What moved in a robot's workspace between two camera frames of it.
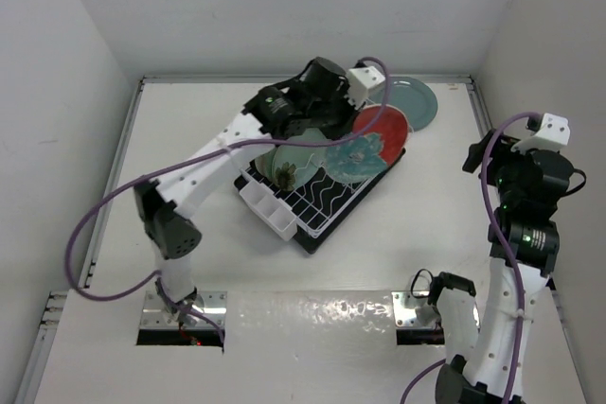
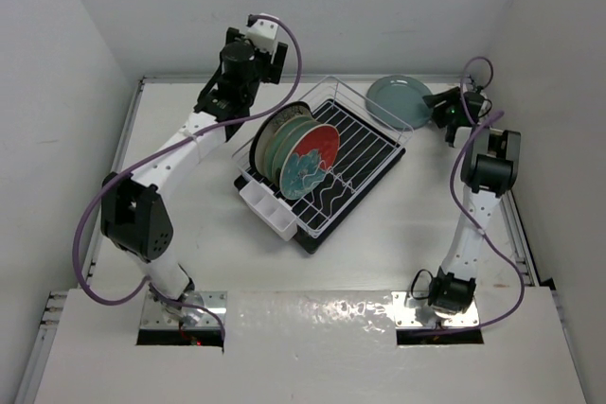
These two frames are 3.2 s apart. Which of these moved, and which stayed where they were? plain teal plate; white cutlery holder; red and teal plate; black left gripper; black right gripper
Moved: black right gripper; black left gripper; red and teal plate
Stayed: white cutlery holder; plain teal plate
